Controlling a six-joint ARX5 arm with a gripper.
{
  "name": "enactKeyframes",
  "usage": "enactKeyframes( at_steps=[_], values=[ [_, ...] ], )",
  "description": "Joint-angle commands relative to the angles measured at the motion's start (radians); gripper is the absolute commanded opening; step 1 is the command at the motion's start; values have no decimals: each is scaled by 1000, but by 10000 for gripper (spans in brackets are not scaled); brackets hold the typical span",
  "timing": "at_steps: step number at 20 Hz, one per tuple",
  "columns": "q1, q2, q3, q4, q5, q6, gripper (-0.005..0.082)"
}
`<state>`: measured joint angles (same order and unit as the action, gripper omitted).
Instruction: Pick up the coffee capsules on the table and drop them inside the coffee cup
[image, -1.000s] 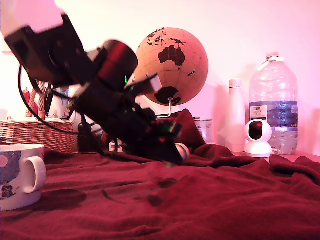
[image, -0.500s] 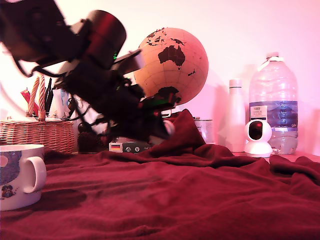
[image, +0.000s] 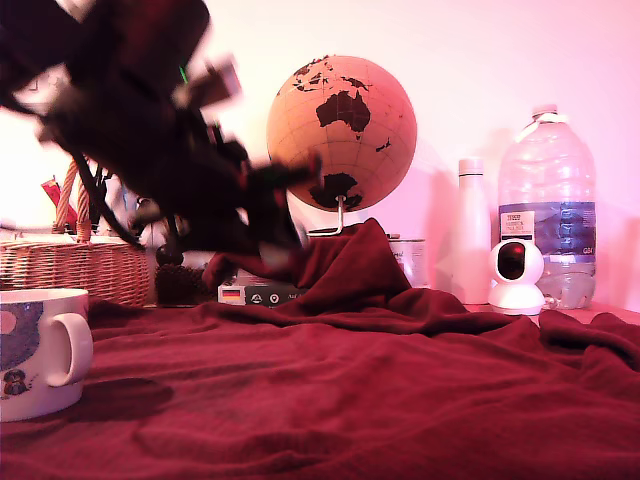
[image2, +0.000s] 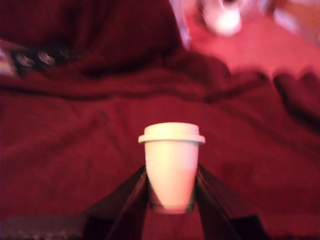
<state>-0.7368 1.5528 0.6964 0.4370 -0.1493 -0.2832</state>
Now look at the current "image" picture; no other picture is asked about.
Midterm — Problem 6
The wicker basket with handle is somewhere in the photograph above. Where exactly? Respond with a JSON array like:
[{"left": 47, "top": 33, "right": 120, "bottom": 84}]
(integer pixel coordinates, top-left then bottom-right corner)
[{"left": 0, "top": 159, "right": 152, "bottom": 308}]

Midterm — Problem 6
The white mug with blue print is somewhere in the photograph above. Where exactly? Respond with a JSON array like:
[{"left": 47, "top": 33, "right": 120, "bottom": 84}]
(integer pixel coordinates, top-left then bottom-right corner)
[{"left": 0, "top": 288, "right": 95, "bottom": 423}]

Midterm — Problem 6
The small white round camera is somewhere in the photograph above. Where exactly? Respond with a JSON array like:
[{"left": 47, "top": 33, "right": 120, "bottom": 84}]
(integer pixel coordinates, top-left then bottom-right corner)
[{"left": 486, "top": 240, "right": 547, "bottom": 317}]

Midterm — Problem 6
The white insulated bottle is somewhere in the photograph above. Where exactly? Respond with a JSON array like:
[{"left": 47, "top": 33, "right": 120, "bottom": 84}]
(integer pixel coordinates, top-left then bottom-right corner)
[{"left": 449, "top": 157, "right": 494, "bottom": 306}]

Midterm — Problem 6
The black cable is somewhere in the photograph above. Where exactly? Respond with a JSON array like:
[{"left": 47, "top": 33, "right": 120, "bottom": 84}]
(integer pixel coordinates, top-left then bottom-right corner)
[{"left": 72, "top": 154, "right": 149, "bottom": 251}]

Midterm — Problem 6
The dark red fleece cloth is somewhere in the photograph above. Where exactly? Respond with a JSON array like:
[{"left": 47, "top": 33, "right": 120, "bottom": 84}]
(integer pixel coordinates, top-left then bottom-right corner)
[{"left": 0, "top": 217, "right": 640, "bottom": 480}]

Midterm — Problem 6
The black box with German flag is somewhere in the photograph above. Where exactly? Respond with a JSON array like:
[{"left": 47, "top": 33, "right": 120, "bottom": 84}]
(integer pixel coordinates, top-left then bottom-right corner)
[{"left": 217, "top": 282, "right": 312, "bottom": 308}]

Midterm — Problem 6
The large clear water bottle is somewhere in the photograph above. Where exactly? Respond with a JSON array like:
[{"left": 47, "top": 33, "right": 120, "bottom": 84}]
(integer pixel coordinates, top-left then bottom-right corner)
[{"left": 497, "top": 104, "right": 598, "bottom": 311}]

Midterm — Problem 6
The metal tin with label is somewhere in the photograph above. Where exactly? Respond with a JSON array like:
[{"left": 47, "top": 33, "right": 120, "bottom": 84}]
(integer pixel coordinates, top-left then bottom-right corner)
[{"left": 388, "top": 234, "right": 430, "bottom": 290}]

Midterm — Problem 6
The black dish brush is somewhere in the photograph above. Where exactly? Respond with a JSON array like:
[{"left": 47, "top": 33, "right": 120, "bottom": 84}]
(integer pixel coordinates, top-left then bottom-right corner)
[{"left": 153, "top": 243, "right": 207, "bottom": 306}]

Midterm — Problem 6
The red packet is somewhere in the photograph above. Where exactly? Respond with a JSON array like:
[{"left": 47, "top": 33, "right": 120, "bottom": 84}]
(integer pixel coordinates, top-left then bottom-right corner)
[{"left": 40, "top": 178, "right": 79, "bottom": 227}]

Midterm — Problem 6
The cork globe on metal stand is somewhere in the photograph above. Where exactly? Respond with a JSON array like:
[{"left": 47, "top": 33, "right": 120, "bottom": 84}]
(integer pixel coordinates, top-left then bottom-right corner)
[{"left": 265, "top": 54, "right": 419, "bottom": 237}]

